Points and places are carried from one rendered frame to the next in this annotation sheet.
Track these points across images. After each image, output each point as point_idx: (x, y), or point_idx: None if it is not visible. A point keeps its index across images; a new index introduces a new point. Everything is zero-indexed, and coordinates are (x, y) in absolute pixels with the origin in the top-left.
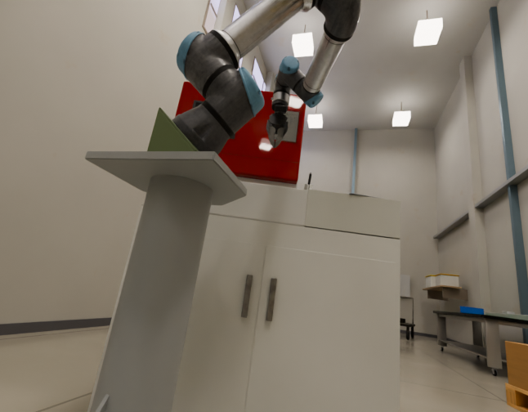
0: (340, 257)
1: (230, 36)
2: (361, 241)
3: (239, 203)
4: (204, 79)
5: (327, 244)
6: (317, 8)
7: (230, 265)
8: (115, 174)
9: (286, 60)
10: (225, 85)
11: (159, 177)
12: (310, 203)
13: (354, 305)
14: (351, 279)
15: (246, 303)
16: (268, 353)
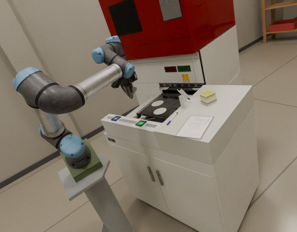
0: (181, 168)
1: (46, 131)
2: (190, 162)
3: (130, 136)
4: None
5: (173, 160)
6: None
7: (140, 161)
8: None
9: (93, 57)
10: (62, 153)
11: None
12: (157, 138)
13: (195, 189)
14: (190, 178)
15: (151, 177)
16: (167, 194)
